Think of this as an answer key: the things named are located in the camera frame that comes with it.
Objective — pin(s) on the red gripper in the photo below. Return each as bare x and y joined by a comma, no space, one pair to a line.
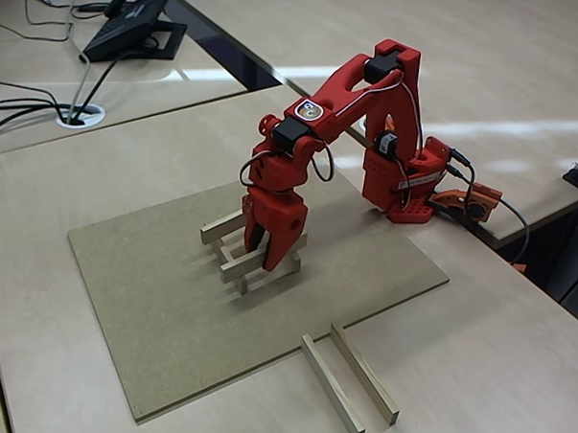
281,212

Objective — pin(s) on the small orange plastic piece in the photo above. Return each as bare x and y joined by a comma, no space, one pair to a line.
519,267

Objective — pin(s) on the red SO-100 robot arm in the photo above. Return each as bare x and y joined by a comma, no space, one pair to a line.
405,102

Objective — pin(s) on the orange table clamp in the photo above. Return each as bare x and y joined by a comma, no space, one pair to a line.
391,122
482,196

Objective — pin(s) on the brown MDF board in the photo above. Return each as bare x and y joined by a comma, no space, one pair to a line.
169,326

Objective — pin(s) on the black phone handset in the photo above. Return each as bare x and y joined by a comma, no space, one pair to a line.
113,7

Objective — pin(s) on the black desk phone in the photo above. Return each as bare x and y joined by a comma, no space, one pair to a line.
119,36

